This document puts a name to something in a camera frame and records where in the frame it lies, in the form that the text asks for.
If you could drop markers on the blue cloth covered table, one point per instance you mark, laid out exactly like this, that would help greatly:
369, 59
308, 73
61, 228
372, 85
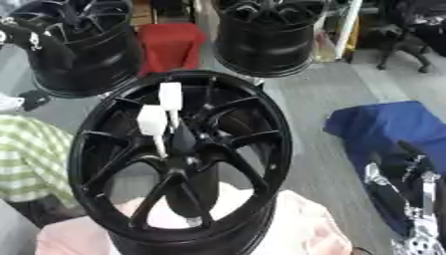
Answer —
383, 127

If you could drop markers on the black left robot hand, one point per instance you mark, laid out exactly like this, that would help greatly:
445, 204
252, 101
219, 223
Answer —
40, 46

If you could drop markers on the black wheel rim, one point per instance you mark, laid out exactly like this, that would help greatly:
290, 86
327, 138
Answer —
264, 46
98, 63

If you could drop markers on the green checked cloth covered table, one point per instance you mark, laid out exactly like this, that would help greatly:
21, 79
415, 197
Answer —
26, 159

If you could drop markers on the black chair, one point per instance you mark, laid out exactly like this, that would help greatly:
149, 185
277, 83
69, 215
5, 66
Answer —
406, 40

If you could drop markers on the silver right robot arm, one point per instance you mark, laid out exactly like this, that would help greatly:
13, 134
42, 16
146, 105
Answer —
423, 237

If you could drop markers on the black spoked wheel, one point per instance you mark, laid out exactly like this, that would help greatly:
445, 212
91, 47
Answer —
119, 150

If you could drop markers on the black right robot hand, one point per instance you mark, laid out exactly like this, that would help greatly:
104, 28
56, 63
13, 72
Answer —
388, 202

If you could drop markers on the white post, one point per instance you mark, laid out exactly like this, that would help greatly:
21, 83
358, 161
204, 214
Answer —
347, 26

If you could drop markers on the tan cardboard box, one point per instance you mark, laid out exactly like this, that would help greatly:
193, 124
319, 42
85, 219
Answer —
141, 12

